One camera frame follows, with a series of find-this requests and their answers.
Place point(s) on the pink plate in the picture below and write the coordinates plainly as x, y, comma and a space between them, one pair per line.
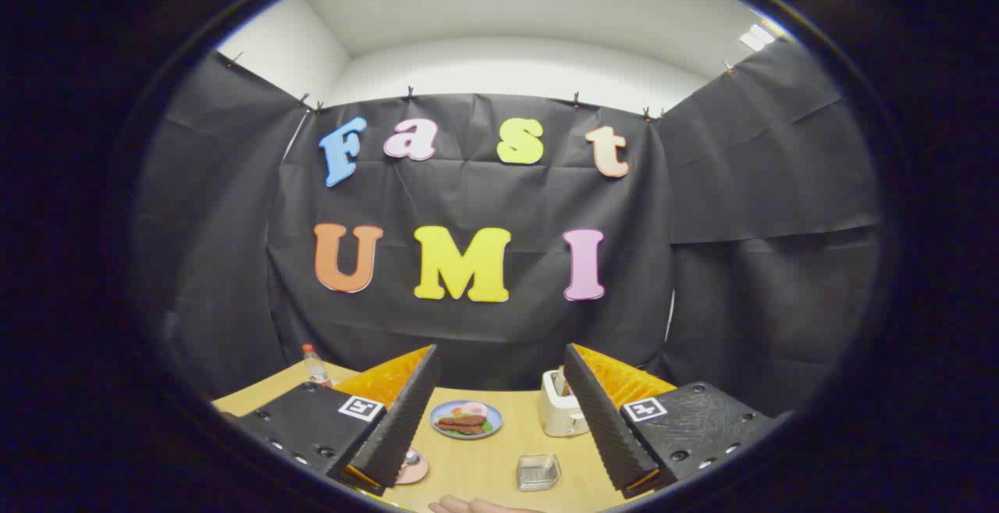
414, 472

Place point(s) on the toast bread slice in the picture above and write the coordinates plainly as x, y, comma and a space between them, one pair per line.
559, 382

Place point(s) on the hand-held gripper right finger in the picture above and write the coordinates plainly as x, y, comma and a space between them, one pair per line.
609, 427

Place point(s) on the clear bottle with red label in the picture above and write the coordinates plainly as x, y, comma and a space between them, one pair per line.
316, 368

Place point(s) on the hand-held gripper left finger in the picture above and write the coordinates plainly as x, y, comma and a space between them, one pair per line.
398, 427

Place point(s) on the blue plate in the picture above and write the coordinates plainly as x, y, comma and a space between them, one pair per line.
493, 418

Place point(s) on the small ceiling light panel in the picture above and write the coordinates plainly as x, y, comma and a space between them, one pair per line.
757, 37

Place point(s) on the brown meat strip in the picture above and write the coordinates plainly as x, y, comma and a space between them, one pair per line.
460, 428
466, 420

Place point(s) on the green lettuce leaf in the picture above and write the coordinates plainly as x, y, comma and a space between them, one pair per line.
487, 425

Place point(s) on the pink ham slice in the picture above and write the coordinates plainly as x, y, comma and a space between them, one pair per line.
474, 409

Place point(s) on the white toaster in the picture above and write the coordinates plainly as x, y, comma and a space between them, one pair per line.
556, 415

